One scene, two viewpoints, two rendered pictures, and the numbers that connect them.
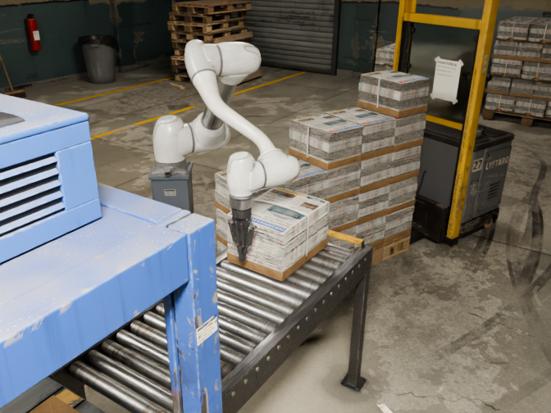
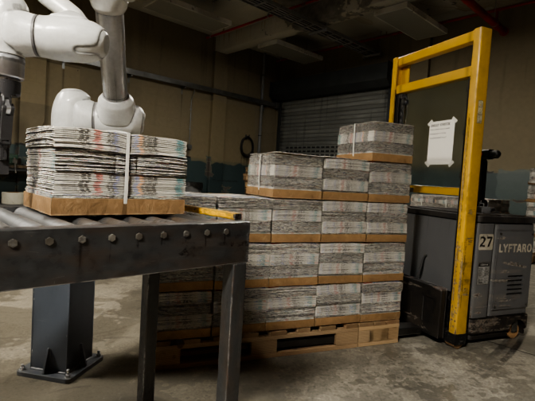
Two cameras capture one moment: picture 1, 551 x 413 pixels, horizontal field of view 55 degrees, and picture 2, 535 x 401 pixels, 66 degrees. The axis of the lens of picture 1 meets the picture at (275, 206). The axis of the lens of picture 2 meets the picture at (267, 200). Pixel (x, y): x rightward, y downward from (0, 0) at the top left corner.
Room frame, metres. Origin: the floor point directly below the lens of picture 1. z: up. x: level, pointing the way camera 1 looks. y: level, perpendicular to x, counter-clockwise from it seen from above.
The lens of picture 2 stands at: (0.97, -0.78, 0.93)
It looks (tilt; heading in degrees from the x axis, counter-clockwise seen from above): 3 degrees down; 14
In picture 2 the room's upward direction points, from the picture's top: 4 degrees clockwise
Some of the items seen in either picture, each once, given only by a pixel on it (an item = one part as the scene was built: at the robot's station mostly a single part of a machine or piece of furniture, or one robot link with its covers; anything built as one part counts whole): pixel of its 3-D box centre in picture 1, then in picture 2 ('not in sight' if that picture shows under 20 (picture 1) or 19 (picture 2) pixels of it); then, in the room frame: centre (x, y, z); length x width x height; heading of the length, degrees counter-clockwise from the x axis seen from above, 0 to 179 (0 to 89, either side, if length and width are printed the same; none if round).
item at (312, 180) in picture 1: (306, 220); (255, 270); (3.17, -0.20, 0.42); 1.17 x 0.39 x 0.83; 126
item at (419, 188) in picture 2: (433, 119); (430, 189); (3.88, -1.17, 0.92); 0.57 x 0.01 x 0.05; 36
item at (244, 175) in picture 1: (243, 172); (11, 25); (1.84, 0.12, 1.27); 0.13 x 0.11 x 0.16; 117
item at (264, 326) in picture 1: (226, 311); not in sight; (1.67, 0.18, 0.77); 0.47 x 0.05 x 0.05; 57
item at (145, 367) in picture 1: (152, 371); not in sight; (1.34, 0.39, 0.77); 0.47 x 0.05 x 0.05; 57
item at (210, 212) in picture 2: (321, 230); (197, 209); (2.28, -0.23, 0.81); 0.43 x 0.03 x 0.02; 57
